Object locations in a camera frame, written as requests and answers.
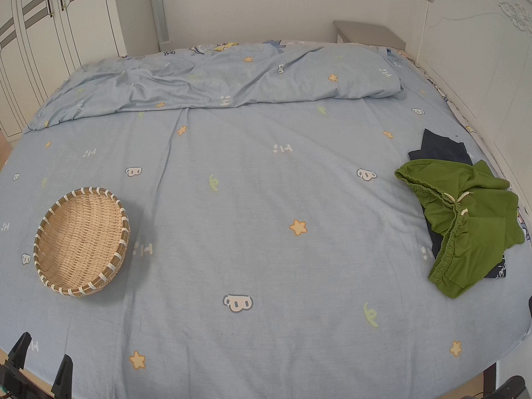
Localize dark blue T-shirt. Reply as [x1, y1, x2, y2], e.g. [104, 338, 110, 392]
[407, 128, 510, 280]

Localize green shorts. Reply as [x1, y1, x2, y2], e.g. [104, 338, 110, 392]
[394, 159, 523, 299]

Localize grey bedside table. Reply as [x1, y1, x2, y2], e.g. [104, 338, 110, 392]
[332, 20, 406, 51]

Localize pale blue quilt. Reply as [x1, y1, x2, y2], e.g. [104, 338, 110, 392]
[24, 40, 407, 134]

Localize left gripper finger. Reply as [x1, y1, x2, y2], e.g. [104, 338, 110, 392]
[49, 354, 74, 399]
[8, 332, 32, 370]

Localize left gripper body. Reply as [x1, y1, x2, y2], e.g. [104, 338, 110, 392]
[0, 360, 52, 399]

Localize white wardrobe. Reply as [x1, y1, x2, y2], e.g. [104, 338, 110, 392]
[0, 0, 127, 140]

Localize round woven basket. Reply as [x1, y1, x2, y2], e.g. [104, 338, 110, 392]
[33, 186, 131, 297]

